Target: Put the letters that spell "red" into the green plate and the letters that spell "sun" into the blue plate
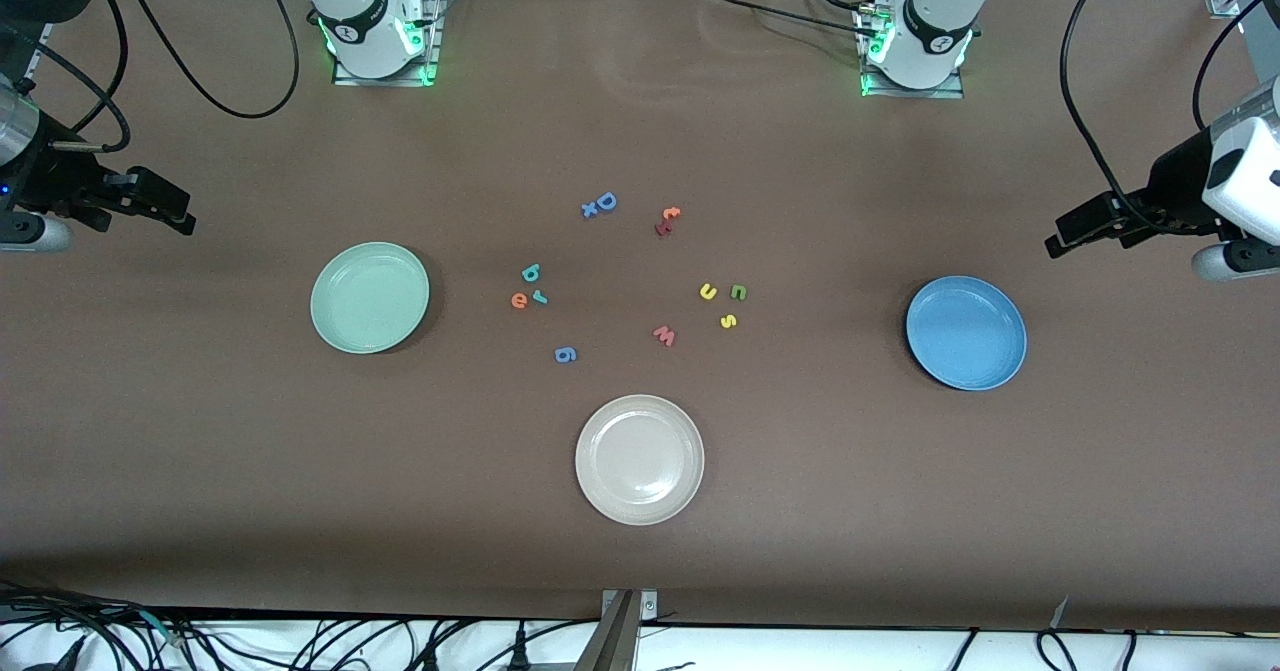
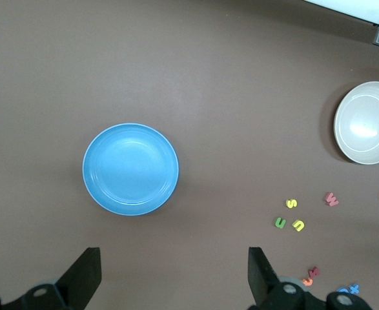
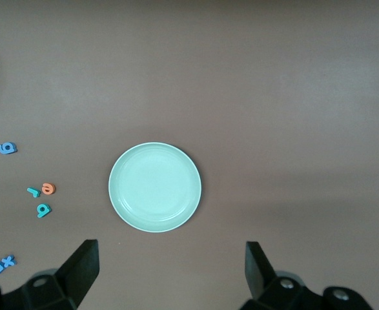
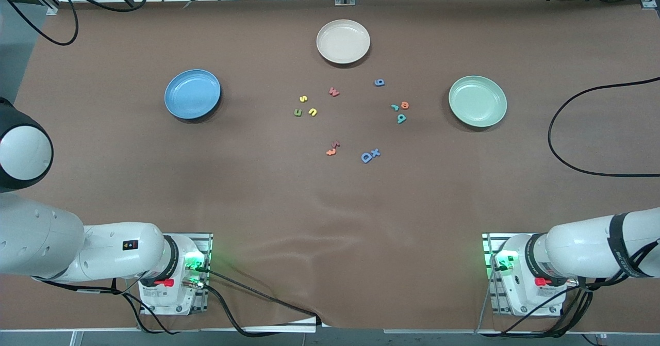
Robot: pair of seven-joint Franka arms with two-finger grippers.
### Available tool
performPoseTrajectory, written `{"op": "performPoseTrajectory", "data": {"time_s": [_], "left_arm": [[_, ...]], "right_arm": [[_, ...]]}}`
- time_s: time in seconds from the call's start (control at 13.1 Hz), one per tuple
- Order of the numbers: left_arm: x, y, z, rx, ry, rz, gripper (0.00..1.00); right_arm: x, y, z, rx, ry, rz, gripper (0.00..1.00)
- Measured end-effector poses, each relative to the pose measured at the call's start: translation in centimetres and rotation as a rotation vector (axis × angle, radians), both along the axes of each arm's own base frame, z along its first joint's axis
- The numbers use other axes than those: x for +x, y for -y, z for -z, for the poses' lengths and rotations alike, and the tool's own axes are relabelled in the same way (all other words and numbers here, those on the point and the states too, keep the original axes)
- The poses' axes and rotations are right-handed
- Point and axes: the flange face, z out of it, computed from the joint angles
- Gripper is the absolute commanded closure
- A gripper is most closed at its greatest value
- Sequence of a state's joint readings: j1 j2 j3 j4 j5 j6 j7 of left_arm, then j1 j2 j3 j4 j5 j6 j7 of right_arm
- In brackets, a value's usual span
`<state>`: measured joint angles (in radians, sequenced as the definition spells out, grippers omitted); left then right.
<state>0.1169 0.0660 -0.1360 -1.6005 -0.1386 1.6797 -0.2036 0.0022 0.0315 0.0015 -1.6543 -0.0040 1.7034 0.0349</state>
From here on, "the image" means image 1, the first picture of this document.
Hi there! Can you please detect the blue plate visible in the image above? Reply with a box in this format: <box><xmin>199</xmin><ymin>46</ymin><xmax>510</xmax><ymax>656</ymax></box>
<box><xmin>905</xmin><ymin>275</ymin><xmax>1028</xmax><ymax>392</ymax></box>

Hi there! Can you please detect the pale green plate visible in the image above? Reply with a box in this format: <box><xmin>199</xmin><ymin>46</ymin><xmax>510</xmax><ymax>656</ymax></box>
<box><xmin>310</xmin><ymin>241</ymin><xmax>431</xmax><ymax>355</ymax></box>

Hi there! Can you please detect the brown table cover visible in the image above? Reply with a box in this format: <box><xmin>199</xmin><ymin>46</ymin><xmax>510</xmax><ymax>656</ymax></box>
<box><xmin>0</xmin><ymin>0</ymin><xmax>1280</xmax><ymax>634</ymax></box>

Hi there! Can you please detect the beige plate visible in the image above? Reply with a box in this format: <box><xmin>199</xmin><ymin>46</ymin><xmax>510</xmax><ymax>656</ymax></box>
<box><xmin>575</xmin><ymin>394</ymin><xmax>706</xmax><ymax>527</ymax></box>

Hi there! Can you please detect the aluminium profile beam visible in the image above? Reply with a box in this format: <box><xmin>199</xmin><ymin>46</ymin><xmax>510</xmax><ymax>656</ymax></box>
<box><xmin>573</xmin><ymin>591</ymin><xmax>641</xmax><ymax>671</ymax></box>

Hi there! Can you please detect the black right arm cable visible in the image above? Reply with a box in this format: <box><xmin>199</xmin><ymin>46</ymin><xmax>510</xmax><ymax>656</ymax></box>
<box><xmin>35</xmin><ymin>0</ymin><xmax>301</xmax><ymax>154</ymax></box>

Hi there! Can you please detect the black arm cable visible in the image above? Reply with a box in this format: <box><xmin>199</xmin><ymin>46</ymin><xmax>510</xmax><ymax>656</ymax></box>
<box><xmin>35</xmin><ymin>0</ymin><xmax>301</xmax><ymax>154</ymax></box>
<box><xmin>1058</xmin><ymin>0</ymin><xmax>1263</xmax><ymax>232</ymax></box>

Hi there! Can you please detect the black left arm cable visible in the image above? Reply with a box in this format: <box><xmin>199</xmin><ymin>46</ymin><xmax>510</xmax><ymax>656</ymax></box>
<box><xmin>1058</xmin><ymin>0</ymin><xmax>1263</xmax><ymax>232</ymax></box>

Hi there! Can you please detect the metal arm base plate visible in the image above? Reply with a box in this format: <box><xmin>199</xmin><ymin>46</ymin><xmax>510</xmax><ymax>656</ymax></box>
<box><xmin>858</xmin><ymin>6</ymin><xmax>967</xmax><ymax>100</ymax></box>
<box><xmin>333</xmin><ymin>0</ymin><xmax>442</xmax><ymax>87</ymax></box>

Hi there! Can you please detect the green tipped cable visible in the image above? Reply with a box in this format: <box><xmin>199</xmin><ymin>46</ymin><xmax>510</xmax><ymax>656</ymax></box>
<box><xmin>135</xmin><ymin>606</ymin><xmax>196</xmax><ymax>649</ymax></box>

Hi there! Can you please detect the metal bracket plate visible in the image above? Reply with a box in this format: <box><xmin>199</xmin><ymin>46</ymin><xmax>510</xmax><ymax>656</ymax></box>
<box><xmin>600</xmin><ymin>589</ymin><xmax>658</xmax><ymax>620</ymax></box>

